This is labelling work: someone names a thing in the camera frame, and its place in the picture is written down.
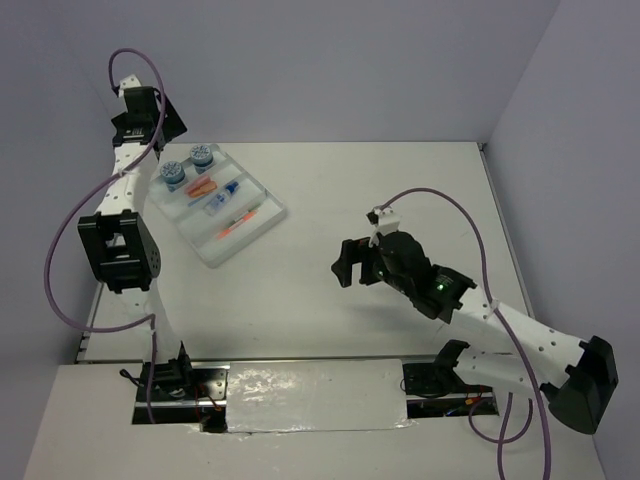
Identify blue white round jar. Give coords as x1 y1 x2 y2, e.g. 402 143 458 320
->
159 161 186 192
189 144 215 174

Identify orange translucent cap case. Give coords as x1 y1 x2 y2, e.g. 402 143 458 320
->
186 180 218 198

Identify orange thin pen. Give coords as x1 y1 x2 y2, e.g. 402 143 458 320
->
217 210 257 240

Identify clear spray bottle blue cap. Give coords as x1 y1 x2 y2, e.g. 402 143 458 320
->
204 181 239 216

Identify pink translucent cap case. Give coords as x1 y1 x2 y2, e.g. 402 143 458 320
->
187 174 212 190

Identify blue translucent cap case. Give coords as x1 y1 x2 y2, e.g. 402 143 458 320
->
187 195 210 208

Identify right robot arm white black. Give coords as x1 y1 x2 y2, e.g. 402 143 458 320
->
331 231 619 435

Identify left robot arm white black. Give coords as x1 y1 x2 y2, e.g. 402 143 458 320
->
77 79 196 399

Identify white compartment tray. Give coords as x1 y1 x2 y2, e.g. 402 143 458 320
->
148 144 287 268

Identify silver foil covered panel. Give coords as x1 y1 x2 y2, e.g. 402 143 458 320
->
226 359 411 433

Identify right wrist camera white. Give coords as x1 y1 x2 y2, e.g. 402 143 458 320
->
366 207 400 248

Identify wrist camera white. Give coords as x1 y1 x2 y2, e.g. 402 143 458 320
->
116 75 142 98
366 207 400 248

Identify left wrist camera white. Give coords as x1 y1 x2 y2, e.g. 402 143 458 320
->
116 75 142 98

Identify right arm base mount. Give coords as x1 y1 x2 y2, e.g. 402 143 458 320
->
399 363 498 419

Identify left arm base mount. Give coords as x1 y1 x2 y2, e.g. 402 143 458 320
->
150 364 229 433

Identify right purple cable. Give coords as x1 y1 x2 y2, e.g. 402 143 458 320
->
382 187 554 480

